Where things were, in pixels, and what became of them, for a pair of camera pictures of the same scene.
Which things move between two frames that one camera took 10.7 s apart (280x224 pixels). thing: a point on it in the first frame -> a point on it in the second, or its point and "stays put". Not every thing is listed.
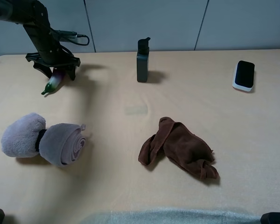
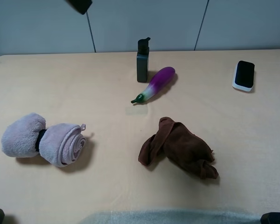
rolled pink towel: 26,135 stays put
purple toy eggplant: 56,79 -> 160,80
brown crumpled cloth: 182,146 stays put
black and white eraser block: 243,75 stays put
